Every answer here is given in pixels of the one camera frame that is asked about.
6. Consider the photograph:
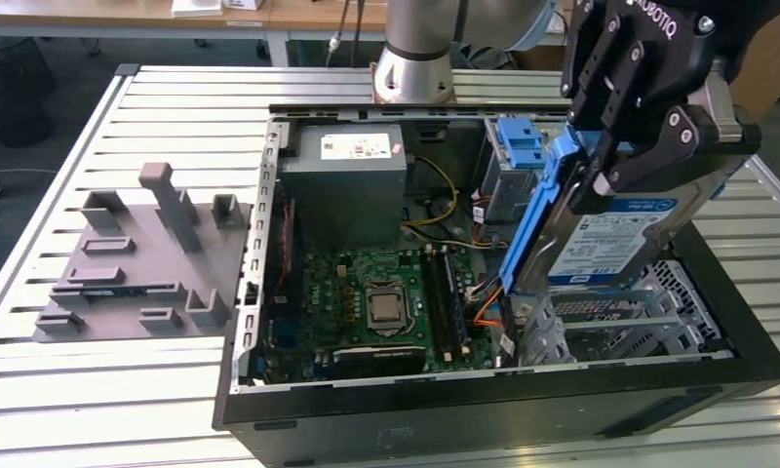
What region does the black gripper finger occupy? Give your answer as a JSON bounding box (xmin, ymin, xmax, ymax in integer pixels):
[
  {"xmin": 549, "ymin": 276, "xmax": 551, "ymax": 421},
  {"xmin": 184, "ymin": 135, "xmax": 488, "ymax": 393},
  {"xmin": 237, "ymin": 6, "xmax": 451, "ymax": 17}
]
[
  {"xmin": 560, "ymin": 12, "xmax": 625, "ymax": 131},
  {"xmin": 571, "ymin": 46, "xmax": 761, "ymax": 215}
]

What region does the hard disk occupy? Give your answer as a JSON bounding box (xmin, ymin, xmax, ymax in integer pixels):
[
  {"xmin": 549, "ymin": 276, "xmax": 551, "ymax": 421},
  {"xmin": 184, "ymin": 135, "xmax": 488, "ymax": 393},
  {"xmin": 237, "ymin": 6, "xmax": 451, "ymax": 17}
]
[{"xmin": 496, "ymin": 124, "xmax": 753, "ymax": 299}]

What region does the metal disk bay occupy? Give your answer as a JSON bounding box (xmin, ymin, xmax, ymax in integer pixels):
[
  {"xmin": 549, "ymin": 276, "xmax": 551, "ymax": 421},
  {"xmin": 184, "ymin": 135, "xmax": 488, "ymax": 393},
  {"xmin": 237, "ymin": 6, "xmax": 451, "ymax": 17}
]
[{"xmin": 519, "ymin": 290, "xmax": 707, "ymax": 367}]

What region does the blue plastic drive latch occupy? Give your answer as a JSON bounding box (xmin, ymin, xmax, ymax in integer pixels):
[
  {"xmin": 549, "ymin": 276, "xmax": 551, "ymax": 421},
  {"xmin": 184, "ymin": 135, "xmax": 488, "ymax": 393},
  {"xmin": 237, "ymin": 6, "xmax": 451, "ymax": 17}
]
[{"xmin": 495, "ymin": 118, "xmax": 547, "ymax": 171}]

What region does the grey optical drive cage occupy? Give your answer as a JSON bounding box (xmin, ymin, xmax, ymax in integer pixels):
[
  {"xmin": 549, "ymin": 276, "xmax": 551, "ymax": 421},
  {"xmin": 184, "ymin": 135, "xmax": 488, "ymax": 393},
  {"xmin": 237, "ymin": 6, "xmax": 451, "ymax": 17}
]
[{"xmin": 480, "ymin": 116, "xmax": 560, "ymax": 225}]

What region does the RAM stick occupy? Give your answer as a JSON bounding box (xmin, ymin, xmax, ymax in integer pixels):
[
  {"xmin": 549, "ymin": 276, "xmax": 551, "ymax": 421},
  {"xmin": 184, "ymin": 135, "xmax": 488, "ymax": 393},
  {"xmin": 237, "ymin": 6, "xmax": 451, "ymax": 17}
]
[{"xmin": 441, "ymin": 249, "xmax": 473, "ymax": 355}]

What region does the black RAM slot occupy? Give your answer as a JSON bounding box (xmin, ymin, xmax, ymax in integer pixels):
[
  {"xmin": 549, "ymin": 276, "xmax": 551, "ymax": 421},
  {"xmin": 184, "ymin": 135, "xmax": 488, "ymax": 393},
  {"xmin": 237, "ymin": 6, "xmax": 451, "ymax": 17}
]
[{"xmin": 423, "ymin": 246, "xmax": 449, "ymax": 361}]

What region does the grey power supply unit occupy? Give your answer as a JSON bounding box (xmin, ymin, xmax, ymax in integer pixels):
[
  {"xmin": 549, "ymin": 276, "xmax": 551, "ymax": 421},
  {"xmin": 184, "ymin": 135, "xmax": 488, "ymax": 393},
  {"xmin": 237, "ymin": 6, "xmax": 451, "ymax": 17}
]
[{"xmin": 278, "ymin": 122, "xmax": 409, "ymax": 250}]

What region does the silver CPU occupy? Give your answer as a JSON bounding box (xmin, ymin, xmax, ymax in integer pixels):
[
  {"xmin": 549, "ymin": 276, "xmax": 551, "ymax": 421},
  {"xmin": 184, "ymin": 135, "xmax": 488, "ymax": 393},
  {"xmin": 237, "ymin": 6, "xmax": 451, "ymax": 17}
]
[{"xmin": 368, "ymin": 293, "xmax": 401, "ymax": 324}]

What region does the CPU socket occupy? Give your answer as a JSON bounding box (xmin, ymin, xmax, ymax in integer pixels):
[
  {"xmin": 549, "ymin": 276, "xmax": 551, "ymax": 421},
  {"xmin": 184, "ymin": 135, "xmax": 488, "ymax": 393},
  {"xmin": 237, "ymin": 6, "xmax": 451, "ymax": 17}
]
[{"xmin": 361, "ymin": 280, "xmax": 411, "ymax": 337}]

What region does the green motherboard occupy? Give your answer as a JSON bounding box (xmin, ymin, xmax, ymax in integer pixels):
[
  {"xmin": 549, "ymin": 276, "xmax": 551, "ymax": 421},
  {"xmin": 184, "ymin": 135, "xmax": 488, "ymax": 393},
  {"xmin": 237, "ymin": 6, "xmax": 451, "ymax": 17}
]
[{"xmin": 258, "ymin": 246, "xmax": 515, "ymax": 386}]

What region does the black graphics card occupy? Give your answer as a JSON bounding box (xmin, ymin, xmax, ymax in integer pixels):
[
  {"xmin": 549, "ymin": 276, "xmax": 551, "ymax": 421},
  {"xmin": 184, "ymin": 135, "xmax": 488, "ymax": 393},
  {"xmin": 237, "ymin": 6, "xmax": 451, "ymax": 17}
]
[{"xmin": 329, "ymin": 343, "xmax": 428, "ymax": 379}]

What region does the white paper box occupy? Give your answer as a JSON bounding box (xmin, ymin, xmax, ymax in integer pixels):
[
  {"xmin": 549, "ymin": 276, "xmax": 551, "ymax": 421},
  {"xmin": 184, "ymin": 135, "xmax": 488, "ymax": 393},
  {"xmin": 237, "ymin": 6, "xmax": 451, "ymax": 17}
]
[{"xmin": 170, "ymin": 0, "xmax": 224, "ymax": 19}]

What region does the black PC case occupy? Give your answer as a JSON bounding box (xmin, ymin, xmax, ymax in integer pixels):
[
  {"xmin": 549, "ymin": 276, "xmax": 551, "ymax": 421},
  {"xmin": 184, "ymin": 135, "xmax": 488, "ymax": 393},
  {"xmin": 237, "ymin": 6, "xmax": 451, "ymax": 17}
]
[{"xmin": 210, "ymin": 102, "xmax": 780, "ymax": 468}]

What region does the wooden desk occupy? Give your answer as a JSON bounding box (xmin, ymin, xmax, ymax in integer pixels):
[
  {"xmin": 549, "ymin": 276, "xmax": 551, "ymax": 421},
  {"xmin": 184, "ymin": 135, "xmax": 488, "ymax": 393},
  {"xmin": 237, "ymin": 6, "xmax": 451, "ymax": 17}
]
[{"xmin": 0, "ymin": 0, "xmax": 571, "ymax": 74}]

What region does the grey parts rack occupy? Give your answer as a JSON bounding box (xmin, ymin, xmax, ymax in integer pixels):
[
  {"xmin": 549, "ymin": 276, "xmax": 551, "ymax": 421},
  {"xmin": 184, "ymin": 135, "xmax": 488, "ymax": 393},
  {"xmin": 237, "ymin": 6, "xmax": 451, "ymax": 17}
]
[{"xmin": 30, "ymin": 162, "xmax": 256, "ymax": 345}]

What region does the black bin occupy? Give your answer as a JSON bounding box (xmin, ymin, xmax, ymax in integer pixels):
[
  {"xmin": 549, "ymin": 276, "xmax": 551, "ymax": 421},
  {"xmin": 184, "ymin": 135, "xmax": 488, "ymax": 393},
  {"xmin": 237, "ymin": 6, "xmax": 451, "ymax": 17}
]
[{"xmin": 0, "ymin": 36, "xmax": 58, "ymax": 150}]

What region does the yellow cable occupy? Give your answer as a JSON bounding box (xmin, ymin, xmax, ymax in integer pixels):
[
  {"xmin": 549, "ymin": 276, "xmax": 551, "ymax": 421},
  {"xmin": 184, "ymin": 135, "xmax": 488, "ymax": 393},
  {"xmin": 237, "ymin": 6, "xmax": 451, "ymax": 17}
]
[{"xmin": 401, "ymin": 154, "xmax": 460, "ymax": 228}]

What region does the hanging cable with plug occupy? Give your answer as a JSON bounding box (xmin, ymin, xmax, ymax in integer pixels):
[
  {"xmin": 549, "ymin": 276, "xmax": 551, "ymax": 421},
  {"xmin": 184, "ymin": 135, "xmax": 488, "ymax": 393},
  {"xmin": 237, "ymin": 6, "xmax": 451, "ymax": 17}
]
[{"xmin": 324, "ymin": 0, "xmax": 366, "ymax": 65}]

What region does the orange wire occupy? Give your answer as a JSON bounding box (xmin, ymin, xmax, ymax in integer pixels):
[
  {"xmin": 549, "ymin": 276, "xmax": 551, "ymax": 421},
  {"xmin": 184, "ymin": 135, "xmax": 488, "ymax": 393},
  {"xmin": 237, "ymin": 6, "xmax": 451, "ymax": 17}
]
[{"xmin": 472, "ymin": 286, "xmax": 507, "ymax": 331}]

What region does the thin red wire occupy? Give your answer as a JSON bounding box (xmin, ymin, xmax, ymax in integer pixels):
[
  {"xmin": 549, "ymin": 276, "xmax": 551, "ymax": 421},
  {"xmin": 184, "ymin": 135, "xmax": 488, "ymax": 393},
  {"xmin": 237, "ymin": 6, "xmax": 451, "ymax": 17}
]
[{"xmin": 270, "ymin": 197, "xmax": 298, "ymax": 306}]

